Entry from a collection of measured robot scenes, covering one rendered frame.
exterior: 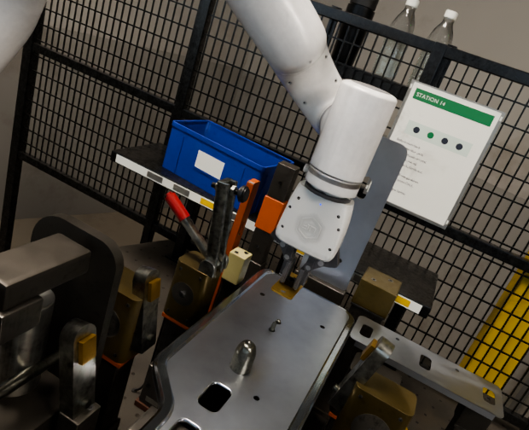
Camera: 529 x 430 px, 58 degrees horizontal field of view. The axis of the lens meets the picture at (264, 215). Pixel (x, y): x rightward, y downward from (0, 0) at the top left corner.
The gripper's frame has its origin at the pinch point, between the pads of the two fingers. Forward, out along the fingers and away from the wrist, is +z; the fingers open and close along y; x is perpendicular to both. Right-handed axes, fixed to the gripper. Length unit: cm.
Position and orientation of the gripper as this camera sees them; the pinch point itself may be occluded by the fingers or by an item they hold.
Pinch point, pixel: (294, 272)
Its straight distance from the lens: 79.2
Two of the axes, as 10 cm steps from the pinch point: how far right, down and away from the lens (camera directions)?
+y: 8.6, 4.3, -2.7
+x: 3.9, -2.3, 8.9
